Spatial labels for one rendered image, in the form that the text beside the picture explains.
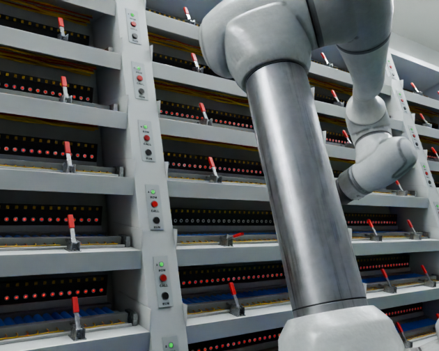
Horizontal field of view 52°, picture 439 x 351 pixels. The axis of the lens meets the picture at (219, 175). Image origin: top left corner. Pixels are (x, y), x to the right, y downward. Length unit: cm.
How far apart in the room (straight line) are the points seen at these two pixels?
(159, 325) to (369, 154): 67
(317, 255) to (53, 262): 63
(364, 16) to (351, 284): 42
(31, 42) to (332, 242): 93
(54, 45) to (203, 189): 55
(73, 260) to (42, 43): 57
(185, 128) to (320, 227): 79
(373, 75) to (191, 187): 59
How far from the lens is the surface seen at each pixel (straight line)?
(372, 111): 125
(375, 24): 81
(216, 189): 130
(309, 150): 65
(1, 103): 116
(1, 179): 108
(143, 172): 119
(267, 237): 143
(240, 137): 144
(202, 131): 136
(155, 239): 114
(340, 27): 78
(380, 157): 120
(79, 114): 120
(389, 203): 192
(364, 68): 89
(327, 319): 58
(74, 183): 111
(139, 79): 132
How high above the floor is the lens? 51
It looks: 19 degrees up
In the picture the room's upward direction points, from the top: 10 degrees counter-clockwise
